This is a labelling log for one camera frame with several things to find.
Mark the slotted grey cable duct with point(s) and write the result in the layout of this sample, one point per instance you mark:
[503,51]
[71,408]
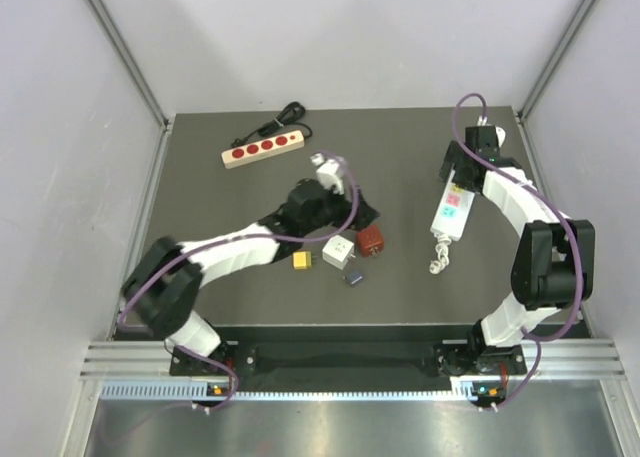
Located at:
[204,391]

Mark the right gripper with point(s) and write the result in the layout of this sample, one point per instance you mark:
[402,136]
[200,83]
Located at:
[456,155]

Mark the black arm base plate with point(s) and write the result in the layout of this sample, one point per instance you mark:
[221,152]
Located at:
[434,359]

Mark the white cube socket adapter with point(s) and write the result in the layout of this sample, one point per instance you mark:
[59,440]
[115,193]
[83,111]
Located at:
[338,251]

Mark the red patterned plug adapter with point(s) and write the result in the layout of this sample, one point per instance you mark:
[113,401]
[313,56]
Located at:
[369,241]

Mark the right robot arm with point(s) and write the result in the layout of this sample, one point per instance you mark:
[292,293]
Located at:
[553,264]

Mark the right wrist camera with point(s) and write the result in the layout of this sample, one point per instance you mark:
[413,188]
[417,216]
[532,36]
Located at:
[501,135]

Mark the black plug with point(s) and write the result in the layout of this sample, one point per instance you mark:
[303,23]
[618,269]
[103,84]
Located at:
[353,278]

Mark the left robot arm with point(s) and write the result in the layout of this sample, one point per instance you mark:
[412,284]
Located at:
[164,286]

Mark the beige power strip red sockets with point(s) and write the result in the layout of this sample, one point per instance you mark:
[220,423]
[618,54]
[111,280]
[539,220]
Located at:
[263,149]

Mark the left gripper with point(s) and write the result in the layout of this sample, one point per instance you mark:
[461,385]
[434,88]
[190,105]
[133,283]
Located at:
[364,217]

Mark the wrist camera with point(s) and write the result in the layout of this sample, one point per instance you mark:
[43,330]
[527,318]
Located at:
[501,135]
[329,172]

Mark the yellow cube block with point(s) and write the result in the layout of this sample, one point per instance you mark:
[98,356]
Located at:
[303,260]

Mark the white power strip coloured sockets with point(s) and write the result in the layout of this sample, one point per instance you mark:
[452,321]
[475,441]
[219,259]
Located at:
[453,211]

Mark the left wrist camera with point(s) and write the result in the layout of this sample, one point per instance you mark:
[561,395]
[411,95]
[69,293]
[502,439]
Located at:
[329,172]

